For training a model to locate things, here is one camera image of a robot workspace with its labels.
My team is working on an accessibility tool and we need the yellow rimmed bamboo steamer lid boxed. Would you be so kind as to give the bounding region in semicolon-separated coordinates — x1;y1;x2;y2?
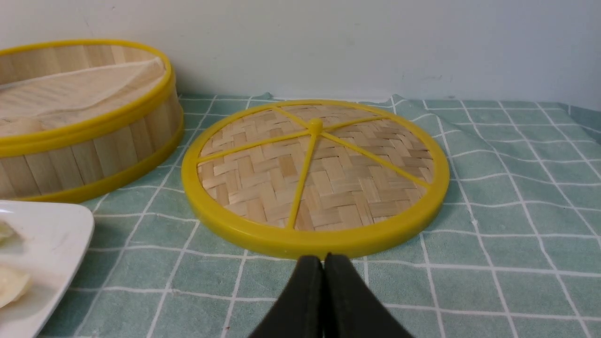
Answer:
182;100;449;259

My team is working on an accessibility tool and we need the white steamer liner cloth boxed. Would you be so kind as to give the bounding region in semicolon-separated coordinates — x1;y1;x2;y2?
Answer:
0;58;166;137

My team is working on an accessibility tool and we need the green checked tablecloth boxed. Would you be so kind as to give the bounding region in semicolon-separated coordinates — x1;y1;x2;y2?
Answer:
40;93;601;338

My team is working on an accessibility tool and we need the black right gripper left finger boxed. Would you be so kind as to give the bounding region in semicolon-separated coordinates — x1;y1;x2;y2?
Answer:
250;255;324;338

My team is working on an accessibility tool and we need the pale dumpling on plate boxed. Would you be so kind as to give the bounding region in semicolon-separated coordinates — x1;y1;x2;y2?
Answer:
0;267;32;308

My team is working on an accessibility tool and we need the yellow rimmed bamboo steamer basket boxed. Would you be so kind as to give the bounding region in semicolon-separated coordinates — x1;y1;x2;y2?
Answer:
0;39;184;203

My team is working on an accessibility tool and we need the white square plate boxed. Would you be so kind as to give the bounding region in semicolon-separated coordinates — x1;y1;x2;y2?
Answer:
0;200;94;338

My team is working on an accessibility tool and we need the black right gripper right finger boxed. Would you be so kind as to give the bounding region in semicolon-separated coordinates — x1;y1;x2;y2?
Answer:
324;253;412;338

